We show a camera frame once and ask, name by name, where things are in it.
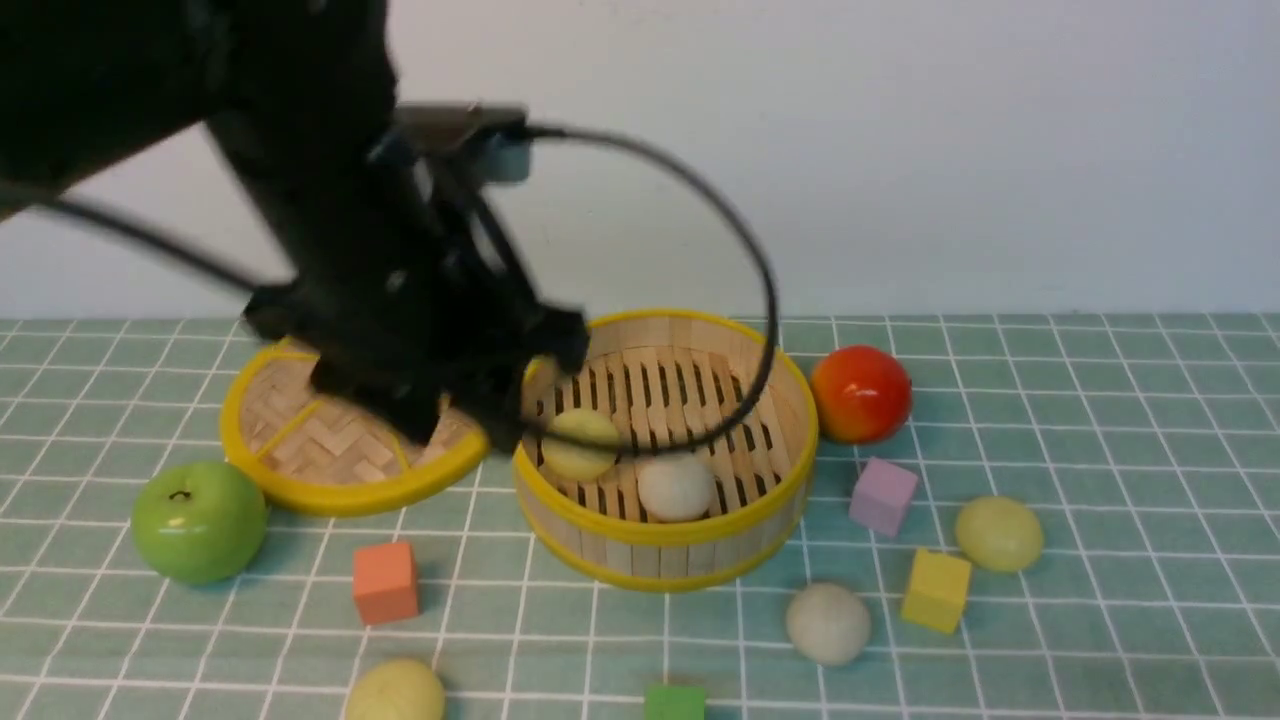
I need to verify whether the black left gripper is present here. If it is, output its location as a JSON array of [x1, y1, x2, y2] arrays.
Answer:
[[206, 106, 590, 455]]

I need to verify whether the yellow green bun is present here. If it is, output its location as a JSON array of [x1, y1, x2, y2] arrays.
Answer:
[[541, 407, 621, 482]]

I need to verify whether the white pleated bun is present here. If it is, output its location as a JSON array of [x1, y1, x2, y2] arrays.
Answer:
[[785, 582, 873, 667]]

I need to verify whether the pale yellow bun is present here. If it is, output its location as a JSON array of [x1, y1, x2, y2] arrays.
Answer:
[[955, 496, 1044, 573]]

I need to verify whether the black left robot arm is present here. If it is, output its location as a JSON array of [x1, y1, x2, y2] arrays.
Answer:
[[1, 1, 588, 452]]

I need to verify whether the bamboo steamer lid yellow rim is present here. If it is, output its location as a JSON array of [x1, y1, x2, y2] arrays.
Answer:
[[219, 342, 489, 518]]

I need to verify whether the bamboo steamer tray yellow rim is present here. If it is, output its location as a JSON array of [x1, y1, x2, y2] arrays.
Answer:
[[506, 307, 819, 593]]

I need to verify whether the orange foam cube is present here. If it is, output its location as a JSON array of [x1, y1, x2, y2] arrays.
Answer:
[[352, 541, 420, 626]]

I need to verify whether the green apple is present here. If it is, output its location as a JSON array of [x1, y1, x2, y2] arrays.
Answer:
[[131, 460, 269, 585]]

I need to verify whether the green foam cube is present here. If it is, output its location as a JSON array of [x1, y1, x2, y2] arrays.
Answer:
[[643, 684, 707, 720]]

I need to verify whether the red orange pomegranate fruit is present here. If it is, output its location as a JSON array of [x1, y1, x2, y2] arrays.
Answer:
[[810, 345, 914, 445]]

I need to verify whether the pink foam cube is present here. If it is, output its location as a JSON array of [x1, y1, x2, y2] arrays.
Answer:
[[847, 457, 920, 538]]

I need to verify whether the yellow foam cube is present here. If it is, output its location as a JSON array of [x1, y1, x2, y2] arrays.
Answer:
[[900, 547, 973, 634]]

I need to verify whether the green checkered tablecloth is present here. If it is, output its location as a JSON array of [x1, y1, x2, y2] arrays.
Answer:
[[1, 314, 1279, 719]]

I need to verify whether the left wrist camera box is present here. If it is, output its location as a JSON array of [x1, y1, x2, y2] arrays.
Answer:
[[367, 102, 532, 184]]

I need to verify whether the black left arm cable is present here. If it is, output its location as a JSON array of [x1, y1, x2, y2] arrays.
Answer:
[[0, 122, 781, 459]]

